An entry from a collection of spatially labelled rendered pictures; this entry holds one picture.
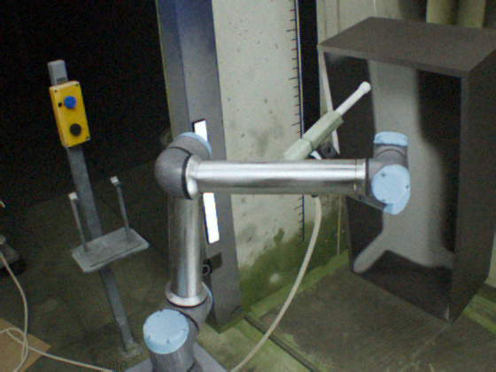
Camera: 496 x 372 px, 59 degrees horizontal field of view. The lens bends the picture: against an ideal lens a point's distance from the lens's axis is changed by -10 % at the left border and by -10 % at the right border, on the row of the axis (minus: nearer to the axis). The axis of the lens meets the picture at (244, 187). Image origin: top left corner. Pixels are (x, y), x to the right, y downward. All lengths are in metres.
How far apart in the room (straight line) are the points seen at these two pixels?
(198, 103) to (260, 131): 0.41
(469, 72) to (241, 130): 1.21
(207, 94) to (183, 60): 0.20
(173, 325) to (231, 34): 1.28
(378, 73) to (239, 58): 0.63
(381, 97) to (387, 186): 1.11
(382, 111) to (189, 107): 0.86
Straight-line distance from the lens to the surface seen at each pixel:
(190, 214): 1.44
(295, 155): 1.43
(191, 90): 2.10
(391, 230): 2.64
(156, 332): 1.57
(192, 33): 2.07
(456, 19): 2.90
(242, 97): 2.27
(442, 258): 2.52
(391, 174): 1.10
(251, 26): 2.25
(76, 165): 2.17
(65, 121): 2.04
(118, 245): 2.23
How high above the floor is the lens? 1.98
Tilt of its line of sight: 27 degrees down
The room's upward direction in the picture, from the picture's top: 5 degrees counter-clockwise
